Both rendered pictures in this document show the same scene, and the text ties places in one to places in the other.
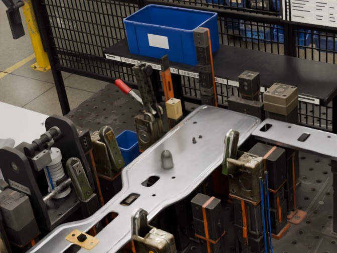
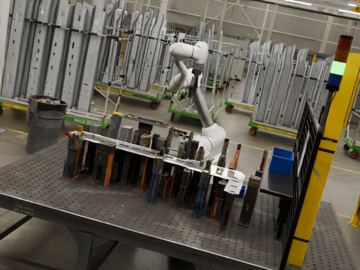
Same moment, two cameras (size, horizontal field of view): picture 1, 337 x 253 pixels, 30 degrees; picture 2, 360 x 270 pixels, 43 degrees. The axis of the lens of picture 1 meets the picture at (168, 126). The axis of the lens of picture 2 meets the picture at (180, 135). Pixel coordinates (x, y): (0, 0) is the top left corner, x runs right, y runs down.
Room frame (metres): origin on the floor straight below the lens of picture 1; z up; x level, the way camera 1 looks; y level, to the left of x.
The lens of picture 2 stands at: (-0.38, -2.67, 1.93)
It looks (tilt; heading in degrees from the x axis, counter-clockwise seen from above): 13 degrees down; 60
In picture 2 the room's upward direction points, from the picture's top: 12 degrees clockwise
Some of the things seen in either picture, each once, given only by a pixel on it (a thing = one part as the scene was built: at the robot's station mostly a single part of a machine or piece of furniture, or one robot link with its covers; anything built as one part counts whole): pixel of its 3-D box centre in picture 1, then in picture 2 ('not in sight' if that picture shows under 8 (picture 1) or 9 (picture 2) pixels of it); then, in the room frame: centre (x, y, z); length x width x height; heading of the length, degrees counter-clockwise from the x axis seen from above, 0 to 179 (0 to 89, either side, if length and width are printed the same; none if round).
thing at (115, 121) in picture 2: not in sight; (112, 140); (1.01, 0.82, 0.92); 0.08 x 0.08 x 0.44; 48
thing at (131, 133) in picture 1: (128, 149); (238, 190); (1.92, 0.15, 0.74); 0.11 x 0.10 x 0.09; 138
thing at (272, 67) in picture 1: (217, 62); (277, 176); (1.97, -0.20, 1.02); 0.90 x 0.22 x 0.03; 48
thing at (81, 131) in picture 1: (89, 192); (190, 166); (1.47, 0.25, 0.91); 0.07 x 0.05 x 0.42; 48
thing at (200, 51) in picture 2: not in sight; (199, 51); (1.40, 0.36, 1.80); 0.13 x 0.11 x 0.16; 169
